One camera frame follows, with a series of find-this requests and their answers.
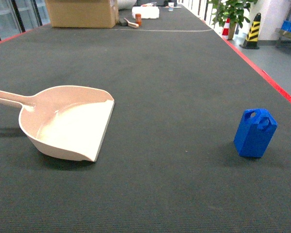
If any large cardboard box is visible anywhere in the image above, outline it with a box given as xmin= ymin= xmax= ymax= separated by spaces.
xmin=45 ymin=0 xmax=119 ymax=28

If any orange cylindrical can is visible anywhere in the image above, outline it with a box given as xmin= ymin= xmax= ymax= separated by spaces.
xmin=135 ymin=14 xmax=142 ymax=27

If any wooden handled brush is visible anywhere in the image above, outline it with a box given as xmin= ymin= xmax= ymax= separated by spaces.
xmin=119 ymin=18 xmax=139 ymax=29

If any blue plastic block part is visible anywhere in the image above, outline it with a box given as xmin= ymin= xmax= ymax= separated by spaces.
xmin=233 ymin=108 xmax=277 ymax=158

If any yellow black traffic cone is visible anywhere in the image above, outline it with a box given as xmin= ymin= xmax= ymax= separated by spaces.
xmin=240 ymin=13 xmax=261 ymax=50

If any red white traffic cone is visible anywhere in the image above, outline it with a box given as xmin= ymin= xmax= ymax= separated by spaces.
xmin=222 ymin=17 xmax=230 ymax=40

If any beige plastic dustpan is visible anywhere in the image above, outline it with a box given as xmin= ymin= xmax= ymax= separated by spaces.
xmin=0 ymin=85 xmax=114 ymax=162

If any green potted plant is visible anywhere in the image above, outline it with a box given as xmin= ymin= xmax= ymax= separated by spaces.
xmin=207 ymin=0 xmax=258 ymax=40

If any white paper cup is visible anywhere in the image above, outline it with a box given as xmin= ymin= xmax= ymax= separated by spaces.
xmin=168 ymin=2 xmax=174 ymax=12

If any white foam box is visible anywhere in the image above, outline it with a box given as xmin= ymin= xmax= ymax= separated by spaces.
xmin=131 ymin=6 xmax=160 ymax=19

